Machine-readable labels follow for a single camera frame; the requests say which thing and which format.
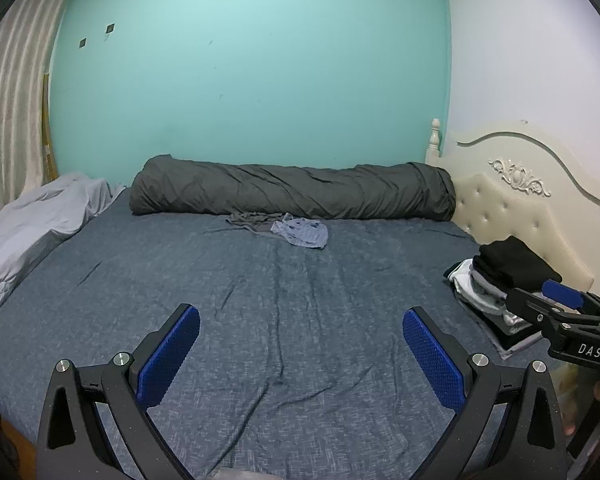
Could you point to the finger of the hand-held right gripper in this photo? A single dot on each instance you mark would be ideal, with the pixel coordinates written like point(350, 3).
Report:
point(562, 294)
point(535, 307)

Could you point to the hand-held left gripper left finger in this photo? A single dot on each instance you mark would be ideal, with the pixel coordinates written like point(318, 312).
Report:
point(167, 360)

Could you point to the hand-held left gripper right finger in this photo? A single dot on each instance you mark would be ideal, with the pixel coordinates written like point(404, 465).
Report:
point(432, 360)

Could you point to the checked light blue shorts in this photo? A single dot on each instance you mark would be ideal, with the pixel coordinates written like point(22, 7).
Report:
point(302, 232)

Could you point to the pale lilac folded garment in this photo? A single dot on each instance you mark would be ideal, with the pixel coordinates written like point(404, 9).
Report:
point(515, 351)

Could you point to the black folded garment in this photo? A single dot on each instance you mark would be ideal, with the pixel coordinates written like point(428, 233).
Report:
point(515, 260)

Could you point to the black-trimmed white folded garment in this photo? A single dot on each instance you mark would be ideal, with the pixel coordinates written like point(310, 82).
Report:
point(462, 275)

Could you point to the cream tufted headboard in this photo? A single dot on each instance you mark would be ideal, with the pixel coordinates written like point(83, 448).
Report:
point(520, 210)

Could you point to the bed with blue-grey sheet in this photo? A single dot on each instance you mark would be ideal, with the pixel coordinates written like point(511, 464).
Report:
point(280, 310)

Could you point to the crumpled grey garment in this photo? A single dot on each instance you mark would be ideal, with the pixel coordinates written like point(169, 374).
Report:
point(252, 220)

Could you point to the light grey blanket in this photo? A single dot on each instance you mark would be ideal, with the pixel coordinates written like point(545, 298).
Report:
point(30, 225)

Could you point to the rolled dark grey duvet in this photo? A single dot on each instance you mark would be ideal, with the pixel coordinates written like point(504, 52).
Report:
point(290, 190)

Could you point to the wooden stick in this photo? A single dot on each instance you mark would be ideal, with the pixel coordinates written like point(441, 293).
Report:
point(47, 130)

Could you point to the striped beige curtain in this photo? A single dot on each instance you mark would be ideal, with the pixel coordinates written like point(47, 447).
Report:
point(10, 110)

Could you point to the wooden bed frame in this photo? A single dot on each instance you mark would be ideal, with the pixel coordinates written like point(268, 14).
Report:
point(17, 440)

